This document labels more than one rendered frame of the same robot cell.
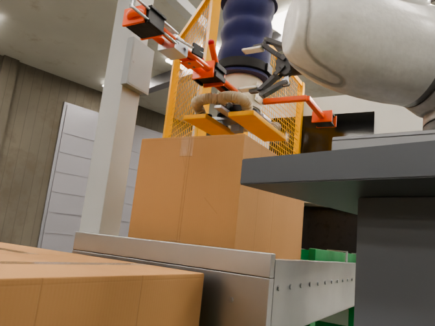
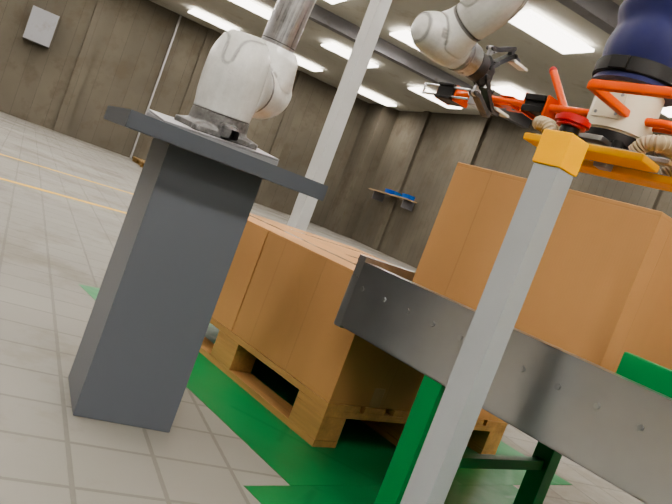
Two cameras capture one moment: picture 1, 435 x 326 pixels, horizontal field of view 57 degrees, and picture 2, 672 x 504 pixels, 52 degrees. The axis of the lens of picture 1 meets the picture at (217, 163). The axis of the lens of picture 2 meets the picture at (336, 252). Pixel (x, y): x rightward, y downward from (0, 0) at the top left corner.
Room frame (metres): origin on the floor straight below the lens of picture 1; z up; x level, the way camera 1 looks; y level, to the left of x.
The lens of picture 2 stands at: (1.52, -2.00, 0.71)
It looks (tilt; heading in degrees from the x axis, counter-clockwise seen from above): 4 degrees down; 107
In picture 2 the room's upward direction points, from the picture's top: 21 degrees clockwise
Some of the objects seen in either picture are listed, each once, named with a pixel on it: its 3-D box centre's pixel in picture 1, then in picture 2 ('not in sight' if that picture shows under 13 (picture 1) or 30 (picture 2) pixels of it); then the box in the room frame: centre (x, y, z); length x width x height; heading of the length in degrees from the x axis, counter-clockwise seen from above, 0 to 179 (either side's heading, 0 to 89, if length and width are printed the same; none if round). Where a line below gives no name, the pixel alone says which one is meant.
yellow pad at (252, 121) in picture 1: (259, 123); (590, 146); (1.48, -0.15, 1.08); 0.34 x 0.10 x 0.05; 150
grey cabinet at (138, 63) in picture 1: (138, 66); not in sight; (2.31, 0.54, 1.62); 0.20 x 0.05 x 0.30; 149
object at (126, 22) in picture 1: (143, 22); (453, 95); (1.01, 0.24, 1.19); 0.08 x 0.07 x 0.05; 150
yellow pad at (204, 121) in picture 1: (216, 126); (621, 168); (1.57, 0.02, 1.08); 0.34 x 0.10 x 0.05; 150
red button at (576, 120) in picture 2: not in sight; (570, 126); (1.44, -0.59, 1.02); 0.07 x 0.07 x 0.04
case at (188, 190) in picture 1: (226, 209); (556, 274); (1.52, -0.05, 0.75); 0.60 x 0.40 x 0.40; 149
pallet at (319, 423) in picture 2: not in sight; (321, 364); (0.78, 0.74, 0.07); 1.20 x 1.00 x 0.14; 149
